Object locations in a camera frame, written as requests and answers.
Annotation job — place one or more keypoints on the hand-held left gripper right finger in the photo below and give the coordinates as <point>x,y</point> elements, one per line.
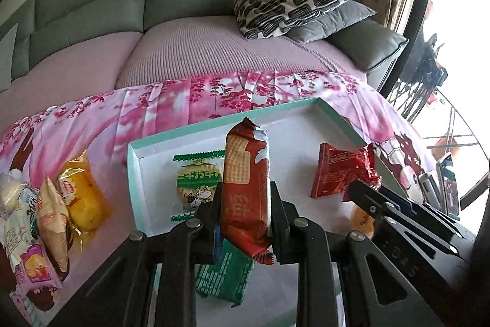
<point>281,231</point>

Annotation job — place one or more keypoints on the pink sofa cover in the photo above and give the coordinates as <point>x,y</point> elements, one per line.
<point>229,55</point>

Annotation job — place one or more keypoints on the pale green white packet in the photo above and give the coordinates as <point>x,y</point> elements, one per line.
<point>17,239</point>

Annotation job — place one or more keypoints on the silver metal stand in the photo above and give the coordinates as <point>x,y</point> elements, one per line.
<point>428,185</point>

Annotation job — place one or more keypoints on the pink snack packet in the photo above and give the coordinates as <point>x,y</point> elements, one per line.
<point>36,265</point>

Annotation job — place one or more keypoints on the black smartphone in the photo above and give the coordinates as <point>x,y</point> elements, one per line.
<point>448,185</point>

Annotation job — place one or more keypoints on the orange cookie packet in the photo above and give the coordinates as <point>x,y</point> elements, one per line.
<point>361,221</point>

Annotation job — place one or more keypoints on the teal cardboard tray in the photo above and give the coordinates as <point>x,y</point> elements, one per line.
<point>298,143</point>

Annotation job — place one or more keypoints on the beige snack packet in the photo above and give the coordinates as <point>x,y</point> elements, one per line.
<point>53,219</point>

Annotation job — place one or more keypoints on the dark green snack packet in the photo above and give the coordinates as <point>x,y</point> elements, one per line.
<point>224,277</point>

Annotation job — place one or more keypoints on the bright red snack packet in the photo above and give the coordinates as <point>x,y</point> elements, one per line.
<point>340,170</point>

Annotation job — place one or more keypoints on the plain grey pillow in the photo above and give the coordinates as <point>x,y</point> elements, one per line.
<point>337,20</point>

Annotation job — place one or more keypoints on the clear bun packet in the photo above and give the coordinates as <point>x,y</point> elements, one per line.
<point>9,191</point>

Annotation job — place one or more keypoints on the light grey cushion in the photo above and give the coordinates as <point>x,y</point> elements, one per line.
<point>7,59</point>

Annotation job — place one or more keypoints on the yellow cake packet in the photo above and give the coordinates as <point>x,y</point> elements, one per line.
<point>84,196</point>

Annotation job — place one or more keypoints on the round biscuit packet green edges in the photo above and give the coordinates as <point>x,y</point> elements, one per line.
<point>193,185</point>

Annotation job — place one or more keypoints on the pink printed blanket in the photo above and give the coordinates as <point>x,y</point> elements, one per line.
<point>153,112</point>

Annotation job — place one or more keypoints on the red-brown biscuit packet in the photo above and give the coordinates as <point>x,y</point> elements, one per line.
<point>245,196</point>

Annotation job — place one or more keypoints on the black iron railing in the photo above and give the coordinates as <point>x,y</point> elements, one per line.
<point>413,93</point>

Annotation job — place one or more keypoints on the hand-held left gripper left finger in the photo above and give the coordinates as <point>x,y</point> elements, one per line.
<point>217,244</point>

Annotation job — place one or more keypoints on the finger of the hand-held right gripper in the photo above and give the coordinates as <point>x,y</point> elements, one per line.
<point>400,201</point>
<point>367,196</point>

